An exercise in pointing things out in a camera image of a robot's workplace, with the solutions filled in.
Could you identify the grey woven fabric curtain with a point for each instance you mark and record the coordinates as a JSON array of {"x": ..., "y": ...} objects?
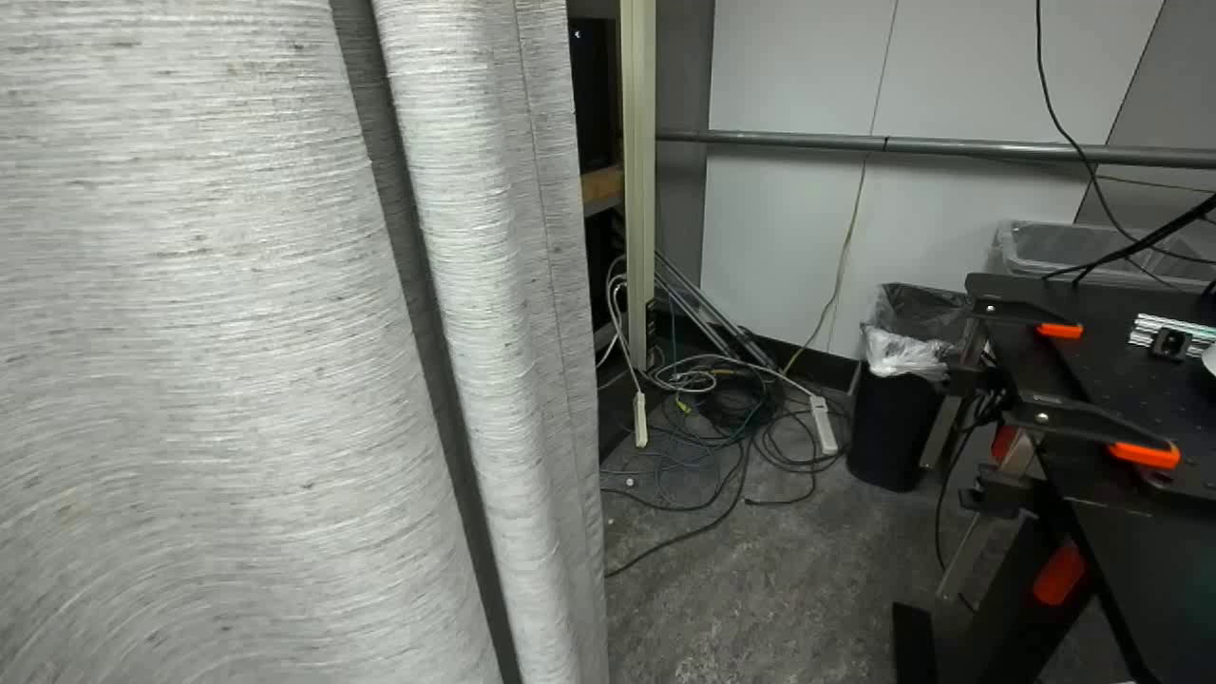
[{"x": 190, "y": 381}]

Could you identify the grey diagonal metal bars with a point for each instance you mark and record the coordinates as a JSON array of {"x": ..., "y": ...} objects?
[{"x": 708, "y": 324}]

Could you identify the wooden shelf board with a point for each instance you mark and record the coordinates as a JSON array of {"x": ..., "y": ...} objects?
[{"x": 603, "y": 191}]

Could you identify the white power strip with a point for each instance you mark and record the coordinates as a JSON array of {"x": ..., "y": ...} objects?
[{"x": 821, "y": 425}]

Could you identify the black trash bin with liner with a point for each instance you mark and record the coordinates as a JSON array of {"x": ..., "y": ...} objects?
[{"x": 894, "y": 430}]

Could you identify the orange black clamp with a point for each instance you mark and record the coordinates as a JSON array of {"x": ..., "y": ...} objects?
[
  {"x": 1056, "y": 573},
  {"x": 1144, "y": 454},
  {"x": 1056, "y": 331}
]

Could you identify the grey plastic bin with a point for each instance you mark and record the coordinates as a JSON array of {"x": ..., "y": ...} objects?
[{"x": 1051, "y": 249}]

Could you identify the white device on workbench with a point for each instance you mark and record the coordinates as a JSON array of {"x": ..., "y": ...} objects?
[{"x": 1161, "y": 331}]

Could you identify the black workbench table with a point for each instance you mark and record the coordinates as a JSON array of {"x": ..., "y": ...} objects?
[{"x": 1140, "y": 535}]

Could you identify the beige vertical post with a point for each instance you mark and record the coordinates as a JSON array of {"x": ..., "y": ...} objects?
[{"x": 641, "y": 191}]

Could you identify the grey metal wall rail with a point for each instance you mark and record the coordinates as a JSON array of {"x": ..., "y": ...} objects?
[{"x": 886, "y": 146}]

